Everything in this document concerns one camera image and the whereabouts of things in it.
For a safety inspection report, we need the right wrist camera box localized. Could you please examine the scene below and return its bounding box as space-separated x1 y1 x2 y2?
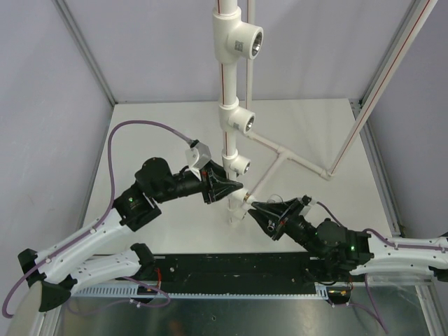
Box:
300 195 316 216

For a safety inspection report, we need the white PVC pipe frame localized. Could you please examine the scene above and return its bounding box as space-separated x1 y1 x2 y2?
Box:
212 1 436 225

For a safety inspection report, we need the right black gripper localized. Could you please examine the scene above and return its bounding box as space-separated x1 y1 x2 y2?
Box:
247 198 323 260

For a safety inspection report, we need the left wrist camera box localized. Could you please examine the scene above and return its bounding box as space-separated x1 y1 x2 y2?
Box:
185 140 211 169

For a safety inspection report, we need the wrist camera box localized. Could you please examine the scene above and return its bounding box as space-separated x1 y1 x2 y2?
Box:
185 140 211 169
300 195 316 216

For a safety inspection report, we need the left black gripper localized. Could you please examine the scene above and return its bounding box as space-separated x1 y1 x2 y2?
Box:
154 161 243 205

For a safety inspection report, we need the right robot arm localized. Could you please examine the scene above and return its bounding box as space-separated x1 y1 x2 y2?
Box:
248 195 447 282

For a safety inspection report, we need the aluminium table frame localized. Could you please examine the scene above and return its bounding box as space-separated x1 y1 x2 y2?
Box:
41 268 447 335

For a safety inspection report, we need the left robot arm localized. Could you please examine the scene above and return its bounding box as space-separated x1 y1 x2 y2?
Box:
17 157 243 312

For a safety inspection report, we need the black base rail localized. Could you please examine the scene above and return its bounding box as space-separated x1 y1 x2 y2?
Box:
155 252 363 295

